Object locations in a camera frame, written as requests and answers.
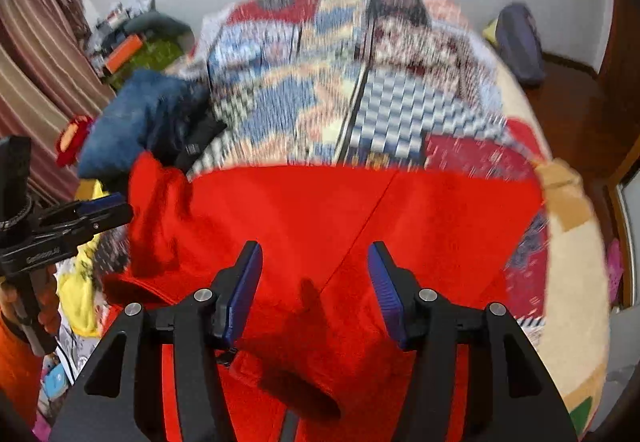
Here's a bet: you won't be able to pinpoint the pile of clutter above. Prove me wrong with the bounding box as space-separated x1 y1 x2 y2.
87 0 156 58

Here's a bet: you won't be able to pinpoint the grey backpack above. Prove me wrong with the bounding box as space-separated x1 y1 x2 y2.
495 2 547 87

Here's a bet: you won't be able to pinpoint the red zip jacket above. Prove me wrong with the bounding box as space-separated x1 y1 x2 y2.
102 149 547 442

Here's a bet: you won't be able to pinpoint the patchwork printed blanket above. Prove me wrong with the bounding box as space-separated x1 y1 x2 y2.
187 0 553 328

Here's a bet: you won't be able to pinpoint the striped curtain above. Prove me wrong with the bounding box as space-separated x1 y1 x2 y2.
0 0 116 204

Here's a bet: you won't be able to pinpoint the yellow garment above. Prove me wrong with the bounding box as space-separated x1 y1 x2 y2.
57 182 110 338

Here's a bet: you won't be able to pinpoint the red plush toy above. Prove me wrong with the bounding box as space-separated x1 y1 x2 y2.
55 115 96 168

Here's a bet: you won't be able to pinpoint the orange box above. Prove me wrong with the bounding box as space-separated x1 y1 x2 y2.
105 35 146 73

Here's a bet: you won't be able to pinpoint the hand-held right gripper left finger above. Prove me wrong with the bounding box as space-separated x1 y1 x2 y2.
47 241 263 442

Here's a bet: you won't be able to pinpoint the pink slipper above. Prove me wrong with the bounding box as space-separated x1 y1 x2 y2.
606 239 624 308

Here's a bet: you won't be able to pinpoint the folded blue jeans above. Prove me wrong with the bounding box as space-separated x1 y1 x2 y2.
77 69 211 183

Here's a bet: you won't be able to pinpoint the green printed cloth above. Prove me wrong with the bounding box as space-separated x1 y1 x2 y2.
102 40 183 90

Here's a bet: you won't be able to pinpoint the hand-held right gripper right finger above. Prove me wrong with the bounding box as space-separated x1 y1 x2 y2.
367 241 578 442

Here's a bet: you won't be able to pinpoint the person's left hand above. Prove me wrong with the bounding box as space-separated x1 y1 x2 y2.
0 265 63 338

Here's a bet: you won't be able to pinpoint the grey cushion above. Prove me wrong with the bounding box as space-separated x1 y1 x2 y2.
122 11 193 37

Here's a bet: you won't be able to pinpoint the black garment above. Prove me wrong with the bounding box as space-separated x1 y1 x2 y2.
167 111 227 174

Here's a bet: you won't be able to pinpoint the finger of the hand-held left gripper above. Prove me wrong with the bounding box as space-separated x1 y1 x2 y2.
37 192 128 224
44 203 135 249

